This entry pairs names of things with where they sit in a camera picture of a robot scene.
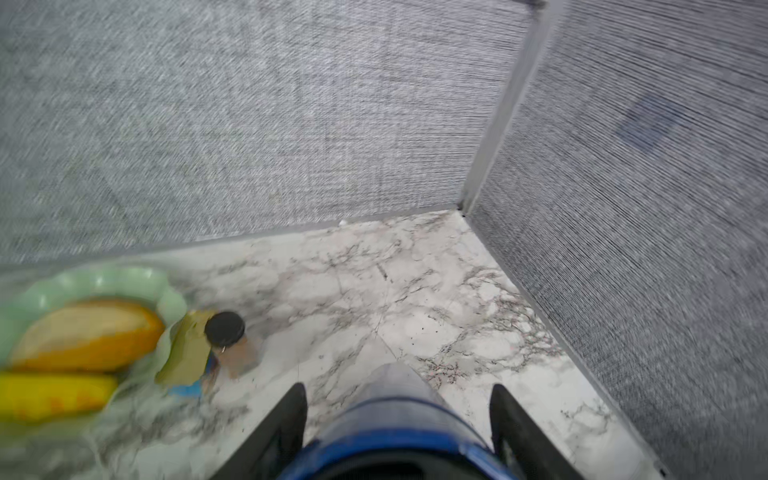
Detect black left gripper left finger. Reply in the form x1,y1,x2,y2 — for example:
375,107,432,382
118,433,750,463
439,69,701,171
212,383,308,480

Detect green scalloped plate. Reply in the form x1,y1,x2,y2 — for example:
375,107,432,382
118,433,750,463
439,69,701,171
1,265,188,443

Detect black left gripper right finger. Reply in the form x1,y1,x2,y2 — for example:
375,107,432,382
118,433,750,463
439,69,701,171
489,384,583,480

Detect orange bread bun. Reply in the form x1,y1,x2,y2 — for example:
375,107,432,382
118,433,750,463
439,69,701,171
10,300,165,373

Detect blue thermos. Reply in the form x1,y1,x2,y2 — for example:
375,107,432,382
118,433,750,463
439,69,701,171
280,362,523,479

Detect small brown spice jar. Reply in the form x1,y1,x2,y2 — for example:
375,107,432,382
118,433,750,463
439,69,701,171
204,311,258,379

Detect yellow banana toy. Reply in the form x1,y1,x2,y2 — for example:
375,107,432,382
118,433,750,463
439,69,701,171
1,373,119,423

